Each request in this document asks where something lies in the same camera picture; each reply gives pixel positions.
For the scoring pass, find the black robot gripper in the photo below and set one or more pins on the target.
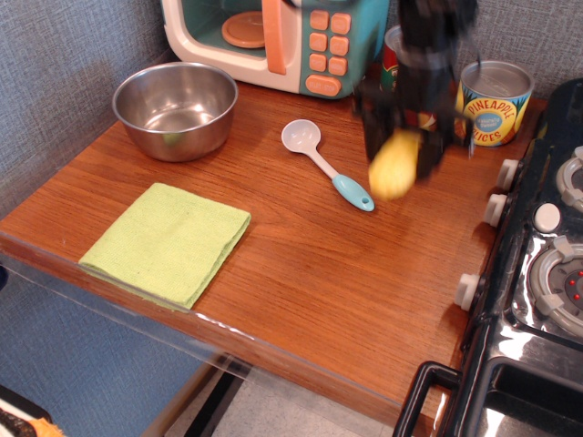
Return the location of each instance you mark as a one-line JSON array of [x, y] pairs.
[[423, 84]]

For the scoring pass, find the yellow plastic corn cob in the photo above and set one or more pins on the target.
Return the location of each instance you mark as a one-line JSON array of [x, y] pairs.
[[393, 170]]

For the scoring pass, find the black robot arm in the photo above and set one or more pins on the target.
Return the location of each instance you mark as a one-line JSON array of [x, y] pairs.
[[435, 24]]

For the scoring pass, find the yellow-green folded towel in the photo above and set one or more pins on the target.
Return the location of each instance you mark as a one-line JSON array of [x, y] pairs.
[[167, 246]]

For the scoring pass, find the tomato sauce can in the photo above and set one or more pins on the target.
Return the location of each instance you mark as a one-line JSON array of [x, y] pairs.
[[392, 42]]

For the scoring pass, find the pineapple slices can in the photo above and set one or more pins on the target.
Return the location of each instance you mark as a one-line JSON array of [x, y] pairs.
[[492, 98]]

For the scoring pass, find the white stove knob upper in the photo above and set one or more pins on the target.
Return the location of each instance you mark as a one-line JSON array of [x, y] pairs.
[[507, 173]]

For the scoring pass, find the white stove knob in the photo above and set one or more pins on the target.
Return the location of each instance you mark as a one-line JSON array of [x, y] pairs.
[[507, 173], [466, 290], [494, 209]]

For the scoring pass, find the white stove knob middle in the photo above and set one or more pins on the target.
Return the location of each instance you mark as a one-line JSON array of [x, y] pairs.
[[494, 209]]

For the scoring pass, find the toy microwave teal and white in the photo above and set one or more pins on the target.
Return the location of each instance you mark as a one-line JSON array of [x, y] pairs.
[[314, 48]]

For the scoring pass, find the white stove knob lower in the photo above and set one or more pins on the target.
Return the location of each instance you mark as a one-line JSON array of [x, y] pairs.
[[466, 290]]

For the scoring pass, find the orange plate inside microwave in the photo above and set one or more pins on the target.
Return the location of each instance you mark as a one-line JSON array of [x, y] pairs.
[[244, 30]]

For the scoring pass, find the stainless steel bowl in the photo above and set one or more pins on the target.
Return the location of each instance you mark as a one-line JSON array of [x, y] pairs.
[[177, 112]]

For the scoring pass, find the black toy stove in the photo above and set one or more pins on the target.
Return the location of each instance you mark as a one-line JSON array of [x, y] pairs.
[[521, 372]]

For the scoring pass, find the clear acrylic table edge guard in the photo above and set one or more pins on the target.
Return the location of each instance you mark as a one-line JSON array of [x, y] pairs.
[[307, 327]]

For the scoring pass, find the orange object at bottom left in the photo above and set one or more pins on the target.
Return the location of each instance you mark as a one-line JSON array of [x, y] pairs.
[[44, 428]]

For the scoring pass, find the white spoon with teal handle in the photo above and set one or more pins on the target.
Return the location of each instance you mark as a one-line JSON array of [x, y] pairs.
[[303, 136]]

